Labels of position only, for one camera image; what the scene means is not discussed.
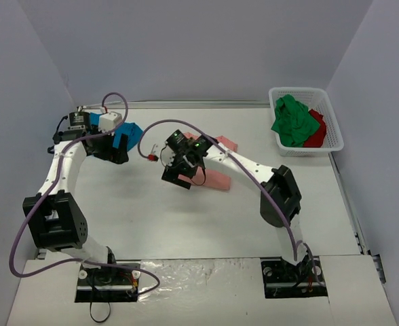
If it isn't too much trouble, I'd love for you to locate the pink t shirt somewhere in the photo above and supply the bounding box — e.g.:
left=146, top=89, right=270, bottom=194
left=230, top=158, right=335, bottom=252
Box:
left=178, top=136, right=238, bottom=191

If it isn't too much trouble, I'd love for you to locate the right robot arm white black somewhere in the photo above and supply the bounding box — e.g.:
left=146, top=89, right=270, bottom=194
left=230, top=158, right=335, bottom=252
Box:
left=161, top=130, right=308, bottom=280

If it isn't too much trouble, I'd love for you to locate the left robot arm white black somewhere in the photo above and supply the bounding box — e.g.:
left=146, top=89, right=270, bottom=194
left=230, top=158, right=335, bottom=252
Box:
left=22, top=111, right=128, bottom=284

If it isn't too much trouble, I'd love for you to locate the blue folded t shirt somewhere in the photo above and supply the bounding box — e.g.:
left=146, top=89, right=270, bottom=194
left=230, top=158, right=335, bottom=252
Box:
left=90, top=113, right=143, bottom=151

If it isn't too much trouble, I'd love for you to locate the green t shirt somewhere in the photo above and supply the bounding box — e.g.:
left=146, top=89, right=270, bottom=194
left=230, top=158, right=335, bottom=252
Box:
left=271, top=94, right=319, bottom=147

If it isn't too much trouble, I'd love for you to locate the red t shirt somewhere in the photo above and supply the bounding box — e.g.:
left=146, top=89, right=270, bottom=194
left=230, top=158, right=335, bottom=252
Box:
left=303, top=109, right=327, bottom=148

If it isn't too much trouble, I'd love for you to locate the white plastic basket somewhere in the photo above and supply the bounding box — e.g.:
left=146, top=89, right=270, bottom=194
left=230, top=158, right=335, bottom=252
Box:
left=269, top=87, right=344, bottom=157

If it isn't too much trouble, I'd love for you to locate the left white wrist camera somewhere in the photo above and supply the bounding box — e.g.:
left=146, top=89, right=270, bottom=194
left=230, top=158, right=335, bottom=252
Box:
left=98, top=107, right=122, bottom=133

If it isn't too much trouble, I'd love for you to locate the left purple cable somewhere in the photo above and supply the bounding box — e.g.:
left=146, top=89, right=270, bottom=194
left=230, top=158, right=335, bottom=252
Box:
left=8, top=92, right=162, bottom=294

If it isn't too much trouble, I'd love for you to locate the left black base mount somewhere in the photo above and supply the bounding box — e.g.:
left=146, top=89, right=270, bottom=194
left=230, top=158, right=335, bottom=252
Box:
left=75, top=261, right=141, bottom=303

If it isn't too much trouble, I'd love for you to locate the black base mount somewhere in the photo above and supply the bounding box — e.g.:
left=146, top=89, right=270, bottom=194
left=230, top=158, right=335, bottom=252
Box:
left=75, top=261, right=141, bottom=303
left=261, top=256, right=328, bottom=299

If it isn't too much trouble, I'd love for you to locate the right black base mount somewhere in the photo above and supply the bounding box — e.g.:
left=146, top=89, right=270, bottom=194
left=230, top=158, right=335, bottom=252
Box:
left=261, top=256, right=328, bottom=299

